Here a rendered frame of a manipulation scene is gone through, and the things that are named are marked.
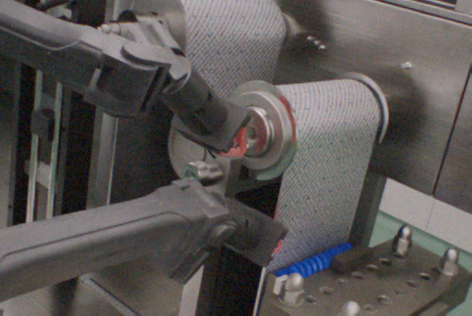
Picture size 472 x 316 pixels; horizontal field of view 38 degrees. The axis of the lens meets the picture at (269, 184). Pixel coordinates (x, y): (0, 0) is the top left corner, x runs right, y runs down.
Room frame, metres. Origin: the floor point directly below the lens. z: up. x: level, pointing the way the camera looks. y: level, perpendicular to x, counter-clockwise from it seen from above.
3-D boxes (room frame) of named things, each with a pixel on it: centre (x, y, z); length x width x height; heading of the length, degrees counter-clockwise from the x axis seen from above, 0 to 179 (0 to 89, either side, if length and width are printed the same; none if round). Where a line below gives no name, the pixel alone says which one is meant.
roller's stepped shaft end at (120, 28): (1.06, 0.29, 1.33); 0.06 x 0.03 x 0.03; 144
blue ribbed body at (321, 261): (1.02, -0.10, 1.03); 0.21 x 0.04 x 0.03; 144
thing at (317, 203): (1.04, -0.09, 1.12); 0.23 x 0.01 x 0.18; 144
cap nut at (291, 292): (0.89, -0.07, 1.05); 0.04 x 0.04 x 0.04
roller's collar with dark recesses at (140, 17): (1.10, 0.25, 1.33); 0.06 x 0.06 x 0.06; 54
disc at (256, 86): (0.98, 0.03, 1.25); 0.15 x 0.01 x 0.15; 54
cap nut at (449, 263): (1.10, -0.34, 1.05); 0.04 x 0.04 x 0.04
